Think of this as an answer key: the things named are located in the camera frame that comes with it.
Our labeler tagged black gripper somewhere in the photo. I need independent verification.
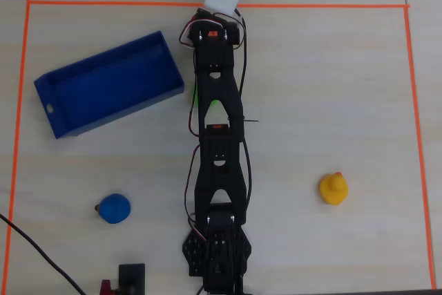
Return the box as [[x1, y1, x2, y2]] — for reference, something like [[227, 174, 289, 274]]
[[189, 7, 243, 48]]

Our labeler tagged green rubber duck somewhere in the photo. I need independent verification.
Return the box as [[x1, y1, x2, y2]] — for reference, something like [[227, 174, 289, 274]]
[[191, 82, 222, 108]]

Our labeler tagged blue rectangular plastic box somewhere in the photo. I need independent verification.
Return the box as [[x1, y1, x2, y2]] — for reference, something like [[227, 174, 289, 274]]
[[33, 30, 185, 140]]

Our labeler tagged yellow rubber duck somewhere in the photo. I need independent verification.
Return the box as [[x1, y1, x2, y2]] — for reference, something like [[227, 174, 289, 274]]
[[318, 171, 349, 207]]

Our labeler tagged blue rubber duck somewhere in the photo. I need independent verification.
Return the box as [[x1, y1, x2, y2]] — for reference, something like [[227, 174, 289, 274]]
[[93, 193, 132, 225]]

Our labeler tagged black table clamp block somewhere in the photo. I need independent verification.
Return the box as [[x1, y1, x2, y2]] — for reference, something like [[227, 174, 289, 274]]
[[117, 263, 146, 295]]

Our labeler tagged red white wrist servo wire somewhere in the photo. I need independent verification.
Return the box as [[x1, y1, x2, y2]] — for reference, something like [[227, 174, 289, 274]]
[[178, 19, 226, 49]]

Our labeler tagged black camera cable along arm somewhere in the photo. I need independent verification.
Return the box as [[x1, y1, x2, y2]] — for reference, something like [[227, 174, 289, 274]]
[[233, 7, 253, 230]]

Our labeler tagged red elbow servo wire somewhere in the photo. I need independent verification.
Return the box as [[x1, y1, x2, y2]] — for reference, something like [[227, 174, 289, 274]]
[[187, 79, 202, 137]]

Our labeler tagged red white base servo wire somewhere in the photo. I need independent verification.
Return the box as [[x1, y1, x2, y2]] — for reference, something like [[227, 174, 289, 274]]
[[184, 143, 209, 242]]

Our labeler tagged red clamp handle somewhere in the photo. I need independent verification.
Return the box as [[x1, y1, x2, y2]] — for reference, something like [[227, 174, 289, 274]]
[[99, 278, 115, 295]]

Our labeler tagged thick black table cable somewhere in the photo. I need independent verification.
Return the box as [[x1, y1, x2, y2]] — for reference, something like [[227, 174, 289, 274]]
[[0, 212, 87, 295]]

